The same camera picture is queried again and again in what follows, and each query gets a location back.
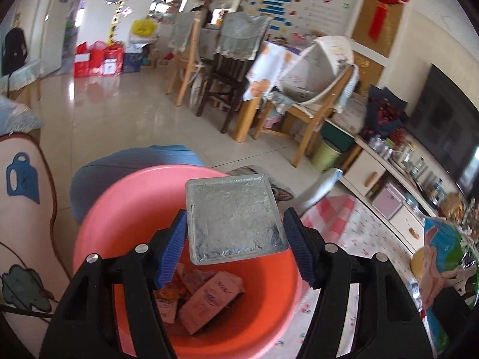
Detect white printed sack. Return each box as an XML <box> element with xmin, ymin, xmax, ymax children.
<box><xmin>342</xmin><ymin>93</ymin><xmax>369</xmax><ymax>135</ymax></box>

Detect small drink carton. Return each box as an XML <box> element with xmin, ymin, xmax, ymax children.
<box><xmin>155</xmin><ymin>297</ymin><xmax>180</xmax><ymax>324</ymax></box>
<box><xmin>176</xmin><ymin>264</ymin><xmax>216</xmax><ymax>296</ymax></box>

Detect dark green box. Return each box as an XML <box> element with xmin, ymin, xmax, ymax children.
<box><xmin>322</xmin><ymin>120</ymin><xmax>356</xmax><ymax>152</ymax></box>

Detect black hanging coat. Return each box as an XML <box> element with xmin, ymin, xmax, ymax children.
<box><xmin>2</xmin><ymin>26</ymin><xmax>28</xmax><ymax>77</ymax></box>

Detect pink plastic basin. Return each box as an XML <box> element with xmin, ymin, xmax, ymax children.
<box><xmin>73</xmin><ymin>165</ymin><xmax>309</xmax><ymax>358</ymax></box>

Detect yellow plastic bag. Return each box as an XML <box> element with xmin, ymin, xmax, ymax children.
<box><xmin>130</xmin><ymin>19</ymin><xmax>158</xmax><ymax>40</ymax></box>

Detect light blue lace cloth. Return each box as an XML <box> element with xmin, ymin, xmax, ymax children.
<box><xmin>0</xmin><ymin>95</ymin><xmax>45</xmax><ymax>135</ymax></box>

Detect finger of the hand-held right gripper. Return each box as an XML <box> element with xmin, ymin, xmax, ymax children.
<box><xmin>430</xmin><ymin>284</ymin><xmax>476</xmax><ymax>317</ymax></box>

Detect silver foil-lidded tray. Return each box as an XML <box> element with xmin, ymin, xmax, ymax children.
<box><xmin>185</xmin><ymin>175</ymin><xmax>289</xmax><ymax>266</ymax></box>

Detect blue gift box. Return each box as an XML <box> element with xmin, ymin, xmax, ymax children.
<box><xmin>123</xmin><ymin>52</ymin><xmax>145</xmax><ymax>73</ymax></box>

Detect row of small jars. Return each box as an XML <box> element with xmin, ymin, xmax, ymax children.
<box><xmin>369</xmin><ymin>135</ymin><xmax>393</xmax><ymax>158</ymax></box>

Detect yellow pear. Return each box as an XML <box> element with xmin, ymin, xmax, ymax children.
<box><xmin>410</xmin><ymin>247</ymin><xmax>431</xmax><ymax>279</ymax></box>

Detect red gift bag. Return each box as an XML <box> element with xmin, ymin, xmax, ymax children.
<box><xmin>74</xmin><ymin>43</ymin><xmax>92</xmax><ymax>78</ymax></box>
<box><xmin>101</xmin><ymin>45</ymin><xmax>126</xmax><ymax>75</ymax></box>

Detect grey lace chair cover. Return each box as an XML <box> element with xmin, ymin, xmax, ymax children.
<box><xmin>215</xmin><ymin>12</ymin><xmax>272</xmax><ymax>60</ymax></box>
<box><xmin>168</xmin><ymin>11</ymin><xmax>199</xmax><ymax>55</ymax></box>

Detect green snack packet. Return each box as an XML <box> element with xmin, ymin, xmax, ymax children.
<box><xmin>419</xmin><ymin>215</ymin><xmax>479</xmax><ymax>354</ymax></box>

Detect black television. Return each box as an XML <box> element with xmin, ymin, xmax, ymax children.
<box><xmin>406</xmin><ymin>63</ymin><xmax>479</xmax><ymax>204</ymax></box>

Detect giraffe wall sticker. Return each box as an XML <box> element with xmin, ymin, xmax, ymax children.
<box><xmin>107</xmin><ymin>0</ymin><xmax>137</xmax><ymax>43</ymax></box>

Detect patterned floor mat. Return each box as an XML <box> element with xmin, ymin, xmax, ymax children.
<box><xmin>226</xmin><ymin>165</ymin><xmax>296</xmax><ymax>203</ymax></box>

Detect yellow red snack packet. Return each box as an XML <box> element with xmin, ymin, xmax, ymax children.
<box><xmin>157</xmin><ymin>284</ymin><xmax>191</xmax><ymax>302</ymax></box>

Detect pink checked cloth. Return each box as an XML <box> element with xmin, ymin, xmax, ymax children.
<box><xmin>301</xmin><ymin>194</ymin><xmax>356</xmax><ymax>247</ymax></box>

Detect orange print table cloth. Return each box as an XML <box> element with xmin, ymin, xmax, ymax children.
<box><xmin>243</xmin><ymin>41</ymin><xmax>300</xmax><ymax>101</ymax></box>

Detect gold gift basket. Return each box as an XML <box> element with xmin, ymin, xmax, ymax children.
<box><xmin>438</xmin><ymin>192</ymin><xmax>466</xmax><ymax>217</ymax></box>

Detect floral lace seat cloth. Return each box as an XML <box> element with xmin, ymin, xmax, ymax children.
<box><xmin>262</xmin><ymin>90</ymin><xmax>300</xmax><ymax>116</ymax></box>

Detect light green waste bin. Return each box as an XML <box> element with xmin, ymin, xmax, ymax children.
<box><xmin>310</xmin><ymin>138</ymin><xmax>343</xmax><ymax>173</ymax></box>

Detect dark wooden chair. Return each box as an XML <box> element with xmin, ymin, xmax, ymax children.
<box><xmin>196</xmin><ymin>54</ymin><xmax>255</xmax><ymax>135</ymax></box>

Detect light wooden chair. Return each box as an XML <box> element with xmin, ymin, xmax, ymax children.
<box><xmin>166</xmin><ymin>11</ymin><xmax>204</xmax><ymax>107</ymax></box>
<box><xmin>254</xmin><ymin>65</ymin><xmax>354</xmax><ymax>167</ymax></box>

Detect dark wrapped red bouquet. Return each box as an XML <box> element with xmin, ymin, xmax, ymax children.
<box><xmin>361</xmin><ymin>84</ymin><xmax>410</xmax><ymax>146</ymax></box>

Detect white television cabinet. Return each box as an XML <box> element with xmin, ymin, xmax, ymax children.
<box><xmin>342</xmin><ymin>135</ymin><xmax>461</xmax><ymax>255</ymax></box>

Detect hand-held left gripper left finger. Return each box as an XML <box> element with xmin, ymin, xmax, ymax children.
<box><xmin>39</xmin><ymin>209</ymin><xmax>188</xmax><ymax>359</ymax></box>

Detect cream printed sofa cover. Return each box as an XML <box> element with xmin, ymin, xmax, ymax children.
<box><xmin>0</xmin><ymin>133</ymin><xmax>75</xmax><ymax>345</ymax></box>

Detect pink packets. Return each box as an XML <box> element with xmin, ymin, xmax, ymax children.
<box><xmin>178</xmin><ymin>271</ymin><xmax>245</xmax><ymax>335</ymax></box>

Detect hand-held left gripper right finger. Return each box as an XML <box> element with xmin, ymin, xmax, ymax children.
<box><xmin>283</xmin><ymin>207</ymin><xmax>436</xmax><ymax>359</ymax></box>

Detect pink storage box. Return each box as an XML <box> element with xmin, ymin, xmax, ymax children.
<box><xmin>370</xmin><ymin>181</ymin><xmax>407</xmax><ymax>219</ymax></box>

